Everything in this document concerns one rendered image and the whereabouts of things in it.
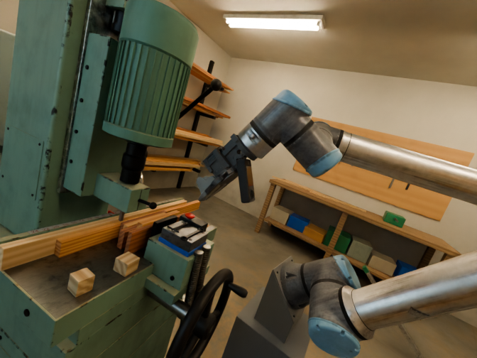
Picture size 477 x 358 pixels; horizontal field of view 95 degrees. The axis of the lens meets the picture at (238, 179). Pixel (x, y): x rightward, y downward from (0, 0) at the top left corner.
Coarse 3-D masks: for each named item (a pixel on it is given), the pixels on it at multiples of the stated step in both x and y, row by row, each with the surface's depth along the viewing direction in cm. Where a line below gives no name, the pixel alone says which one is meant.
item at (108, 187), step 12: (96, 180) 62; (108, 180) 61; (120, 180) 62; (96, 192) 63; (108, 192) 61; (120, 192) 59; (132, 192) 58; (144, 192) 62; (120, 204) 59; (132, 204) 60; (144, 204) 64
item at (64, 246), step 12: (192, 204) 99; (96, 228) 59; (108, 228) 61; (60, 240) 50; (72, 240) 52; (84, 240) 55; (96, 240) 58; (108, 240) 62; (60, 252) 50; (72, 252) 53
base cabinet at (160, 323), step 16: (144, 320) 64; (160, 320) 74; (0, 336) 50; (128, 336) 60; (144, 336) 68; (160, 336) 78; (0, 352) 50; (16, 352) 48; (112, 352) 55; (128, 352) 63; (144, 352) 71; (160, 352) 84
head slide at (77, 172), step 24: (96, 48) 54; (96, 72) 55; (96, 96) 55; (96, 120) 56; (72, 144) 60; (96, 144) 59; (120, 144) 65; (72, 168) 60; (96, 168) 61; (120, 168) 68
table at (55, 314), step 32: (64, 256) 51; (96, 256) 54; (0, 288) 43; (32, 288) 41; (64, 288) 43; (96, 288) 46; (128, 288) 52; (160, 288) 55; (32, 320) 39; (64, 320) 38
